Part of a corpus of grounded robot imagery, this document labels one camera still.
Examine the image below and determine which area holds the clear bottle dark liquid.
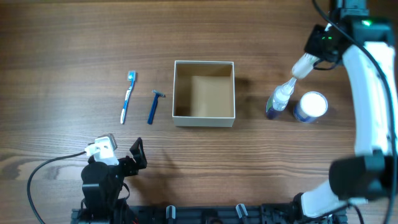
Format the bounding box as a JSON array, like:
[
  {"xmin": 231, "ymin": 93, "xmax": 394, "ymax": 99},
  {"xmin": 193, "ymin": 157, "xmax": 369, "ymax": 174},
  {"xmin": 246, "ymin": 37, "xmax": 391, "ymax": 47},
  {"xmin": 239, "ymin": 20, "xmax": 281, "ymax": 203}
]
[{"xmin": 266, "ymin": 84, "xmax": 294, "ymax": 119}]

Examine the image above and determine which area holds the white lidded blue jar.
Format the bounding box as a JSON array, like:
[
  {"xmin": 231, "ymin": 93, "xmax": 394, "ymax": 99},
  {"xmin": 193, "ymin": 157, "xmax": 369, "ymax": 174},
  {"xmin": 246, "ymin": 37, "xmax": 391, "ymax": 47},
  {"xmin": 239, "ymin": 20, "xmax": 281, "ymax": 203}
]
[{"xmin": 294, "ymin": 91, "xmax": 328, "ymax": 123}]

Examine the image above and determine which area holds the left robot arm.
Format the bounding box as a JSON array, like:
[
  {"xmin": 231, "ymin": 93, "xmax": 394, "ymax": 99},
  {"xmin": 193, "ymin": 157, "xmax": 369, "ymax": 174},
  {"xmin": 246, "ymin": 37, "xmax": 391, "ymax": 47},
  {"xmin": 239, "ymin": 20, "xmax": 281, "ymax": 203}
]
[{"xmin": 71, "ymin": 134, "xmax": 147, "ymax": 223}]

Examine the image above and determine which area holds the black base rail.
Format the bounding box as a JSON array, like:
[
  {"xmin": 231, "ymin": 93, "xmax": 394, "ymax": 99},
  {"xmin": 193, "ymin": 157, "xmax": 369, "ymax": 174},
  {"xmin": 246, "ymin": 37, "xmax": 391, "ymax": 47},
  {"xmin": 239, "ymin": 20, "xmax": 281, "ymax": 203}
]
[{"xmin": 70, "ymin": 203, "xmax": 348, "ymax": 224}]

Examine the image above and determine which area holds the white cream tube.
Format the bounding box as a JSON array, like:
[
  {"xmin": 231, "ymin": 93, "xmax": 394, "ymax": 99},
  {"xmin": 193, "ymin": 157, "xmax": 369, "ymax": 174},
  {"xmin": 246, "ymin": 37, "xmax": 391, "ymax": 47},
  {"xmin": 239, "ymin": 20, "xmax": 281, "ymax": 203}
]
[{"xmin": 289, "ymin": 53, "xmax": 319, "ymax": 91}]

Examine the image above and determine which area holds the black left camera cable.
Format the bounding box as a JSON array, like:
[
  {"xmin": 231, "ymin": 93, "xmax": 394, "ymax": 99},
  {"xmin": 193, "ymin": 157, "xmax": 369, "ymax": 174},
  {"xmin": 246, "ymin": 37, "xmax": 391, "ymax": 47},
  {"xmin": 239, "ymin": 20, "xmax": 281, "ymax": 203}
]
[{"xmin": 26, "ymin": 151, "xmax": 87, "ymax": 224}]

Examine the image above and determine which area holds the black camera cable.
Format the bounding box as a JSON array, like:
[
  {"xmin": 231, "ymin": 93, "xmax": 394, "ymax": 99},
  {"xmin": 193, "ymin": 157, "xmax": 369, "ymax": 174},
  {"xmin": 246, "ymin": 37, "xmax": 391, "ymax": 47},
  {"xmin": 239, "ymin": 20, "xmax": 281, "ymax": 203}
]
[
  {"xmin": 26, "ymin": 151, "xmax": 87, "ymax": 224},
  {"xmin": 312, "ymin": 0, "xmax": 398, "ymax": 224}
]

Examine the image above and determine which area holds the blue disposable razor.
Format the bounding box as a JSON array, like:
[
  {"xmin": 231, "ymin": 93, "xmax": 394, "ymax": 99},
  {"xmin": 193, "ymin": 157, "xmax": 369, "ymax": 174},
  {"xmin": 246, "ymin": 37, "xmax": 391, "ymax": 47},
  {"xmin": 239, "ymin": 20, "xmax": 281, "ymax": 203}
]
[{"xmin": 147, "ymin": 90, "xmax": 165, "ymax": 124}]

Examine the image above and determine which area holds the beige open cardboard box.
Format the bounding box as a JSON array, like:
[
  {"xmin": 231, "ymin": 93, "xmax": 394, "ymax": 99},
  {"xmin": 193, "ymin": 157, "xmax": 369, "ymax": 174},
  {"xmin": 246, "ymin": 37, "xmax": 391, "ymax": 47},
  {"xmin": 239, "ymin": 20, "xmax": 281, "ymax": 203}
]
[{"xmin": 172, "ymin": 60, "xmax": 236, "ymax": 128}]

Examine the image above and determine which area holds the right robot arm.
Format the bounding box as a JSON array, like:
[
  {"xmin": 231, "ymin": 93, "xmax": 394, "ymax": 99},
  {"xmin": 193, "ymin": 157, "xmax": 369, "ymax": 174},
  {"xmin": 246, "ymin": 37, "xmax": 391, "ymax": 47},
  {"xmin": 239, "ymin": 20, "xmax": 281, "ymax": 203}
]
[{"xmin": 292, "ymin": 1, "xmax": 397, "ymax": 220}]

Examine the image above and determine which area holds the blue white toothbrush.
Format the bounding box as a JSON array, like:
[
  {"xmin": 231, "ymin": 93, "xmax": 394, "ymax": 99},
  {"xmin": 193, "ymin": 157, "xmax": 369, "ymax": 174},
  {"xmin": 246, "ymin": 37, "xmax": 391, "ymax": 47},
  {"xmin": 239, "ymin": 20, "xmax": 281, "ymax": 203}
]
[{"xmin": 120, "ymin": 70, "xmax": 137, "ymax": 124}]

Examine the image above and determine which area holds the black right camera cable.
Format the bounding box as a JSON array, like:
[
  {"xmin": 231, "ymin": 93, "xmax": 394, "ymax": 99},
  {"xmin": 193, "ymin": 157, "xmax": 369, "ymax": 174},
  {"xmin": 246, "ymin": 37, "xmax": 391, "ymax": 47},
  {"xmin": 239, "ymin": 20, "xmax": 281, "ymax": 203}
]
[{"xmin": 312, "ymin": 0, "xmax": 398, "ymax": 224}]

